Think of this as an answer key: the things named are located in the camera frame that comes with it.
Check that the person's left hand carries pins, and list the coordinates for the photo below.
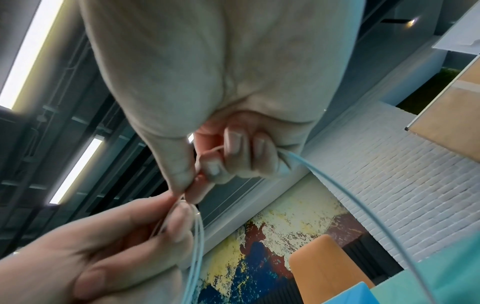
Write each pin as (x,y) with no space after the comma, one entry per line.
(75,261)

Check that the person's right hand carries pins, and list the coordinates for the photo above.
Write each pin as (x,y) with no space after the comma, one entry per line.
(210,74)

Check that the blue plastic mini drawer unit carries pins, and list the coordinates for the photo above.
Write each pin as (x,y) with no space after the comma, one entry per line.
(356,295)

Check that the ceiling light strip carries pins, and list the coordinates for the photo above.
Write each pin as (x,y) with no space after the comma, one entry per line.
(30,53)
(77,169)

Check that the black ceiling spot lamp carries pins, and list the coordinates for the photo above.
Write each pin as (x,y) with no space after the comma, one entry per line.
(403,22)

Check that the wide orange wooden panel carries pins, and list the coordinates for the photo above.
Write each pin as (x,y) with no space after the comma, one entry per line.
(326,267)

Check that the tan wooden board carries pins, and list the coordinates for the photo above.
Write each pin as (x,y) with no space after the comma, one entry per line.
(450,118)

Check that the green tablecloth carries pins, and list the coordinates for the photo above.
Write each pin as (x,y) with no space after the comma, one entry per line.
(450,273)

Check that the colourful abstract wall painting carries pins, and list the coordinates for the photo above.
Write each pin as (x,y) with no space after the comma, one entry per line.
(262,237)

